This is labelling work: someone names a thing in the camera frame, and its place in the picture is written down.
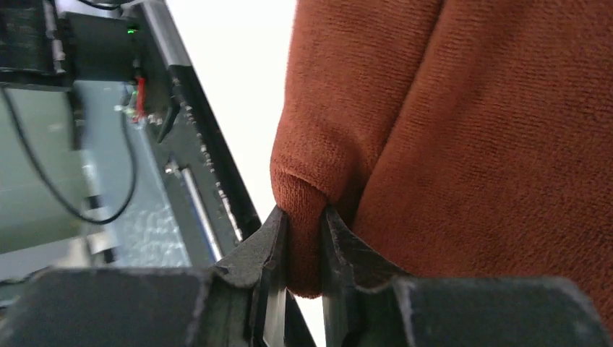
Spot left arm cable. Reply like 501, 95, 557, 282
0, 83, 140, 226

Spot brown towel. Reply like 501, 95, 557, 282
270, 1, 612, 326

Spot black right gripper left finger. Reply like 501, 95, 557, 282
210, 207, 288, 346

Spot left controller board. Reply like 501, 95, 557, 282
116, 17, 169, 128

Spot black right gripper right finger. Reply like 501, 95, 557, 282
320, 206, 409, 346

